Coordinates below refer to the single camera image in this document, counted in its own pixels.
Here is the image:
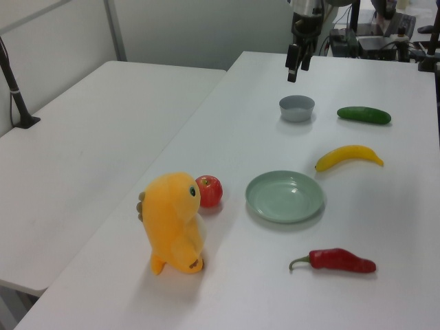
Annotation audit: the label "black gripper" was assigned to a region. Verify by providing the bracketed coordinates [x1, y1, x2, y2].
[285, 12, 324, 83]

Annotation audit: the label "red apple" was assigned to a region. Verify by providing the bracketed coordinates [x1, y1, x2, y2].
[195, 175, 223, 208]

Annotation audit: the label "small grey bowl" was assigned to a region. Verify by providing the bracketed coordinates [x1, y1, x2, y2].
[278, 95, 316, 123]

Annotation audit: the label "black electronics box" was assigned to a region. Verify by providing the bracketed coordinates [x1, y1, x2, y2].
[329, 28, 359, 58]

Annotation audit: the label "green cucumber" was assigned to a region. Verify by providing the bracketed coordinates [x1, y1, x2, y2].
[336, 106, 392, 126]

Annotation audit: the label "yellow banana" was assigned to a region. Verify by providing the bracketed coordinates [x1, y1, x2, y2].
[314, 144, 385, 173]

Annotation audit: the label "dark keyboard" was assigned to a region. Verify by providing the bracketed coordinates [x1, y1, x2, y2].
[384, 12, 417, 39]

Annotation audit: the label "black clamp stand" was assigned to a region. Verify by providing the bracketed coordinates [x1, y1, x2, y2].
[417, 30, 440, 73]

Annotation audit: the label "pale green plate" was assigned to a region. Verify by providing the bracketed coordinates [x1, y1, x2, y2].
[245, 170, 325, 224]

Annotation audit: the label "red chili pepper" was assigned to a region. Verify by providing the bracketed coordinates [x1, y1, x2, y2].
[288, 247, 377, 274]

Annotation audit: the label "orange plush toy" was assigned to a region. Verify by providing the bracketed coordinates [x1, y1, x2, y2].
[135, 171, 209, 275]

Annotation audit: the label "white side table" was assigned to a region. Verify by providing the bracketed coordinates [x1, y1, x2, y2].
[0, 60, 227, 298]

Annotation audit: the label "black pole with base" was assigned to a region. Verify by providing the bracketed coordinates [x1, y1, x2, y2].
[0, 36, 41, 129]

